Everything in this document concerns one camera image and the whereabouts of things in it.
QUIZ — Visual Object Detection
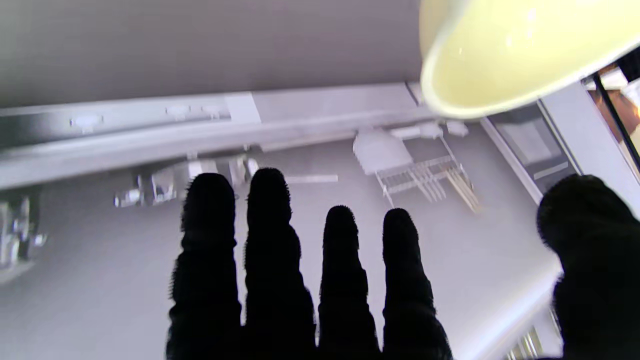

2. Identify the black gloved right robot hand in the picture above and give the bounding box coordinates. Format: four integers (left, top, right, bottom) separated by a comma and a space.
166, 167, 640, 360

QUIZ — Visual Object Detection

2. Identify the cream plastic funnel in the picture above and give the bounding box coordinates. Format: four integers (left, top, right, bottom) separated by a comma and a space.
419, 0, 640, 120

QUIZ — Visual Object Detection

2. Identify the printed kitchen backdrop banner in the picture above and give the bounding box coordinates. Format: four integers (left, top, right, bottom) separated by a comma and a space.
0, 80, 640, 360

